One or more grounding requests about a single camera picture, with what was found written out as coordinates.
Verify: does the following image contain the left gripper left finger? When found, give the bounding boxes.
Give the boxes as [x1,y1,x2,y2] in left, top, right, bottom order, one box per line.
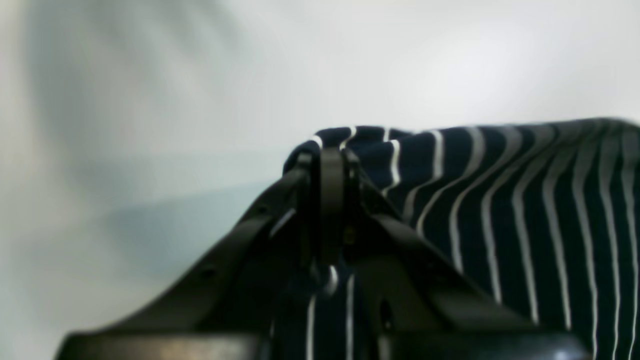
[56,164,317,360]

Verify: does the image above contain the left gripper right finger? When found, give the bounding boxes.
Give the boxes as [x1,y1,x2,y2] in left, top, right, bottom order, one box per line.
[320,148,592,360]

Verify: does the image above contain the navy white-striped T-shirt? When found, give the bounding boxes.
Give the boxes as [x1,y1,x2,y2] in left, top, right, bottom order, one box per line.
[283,118,640,360]

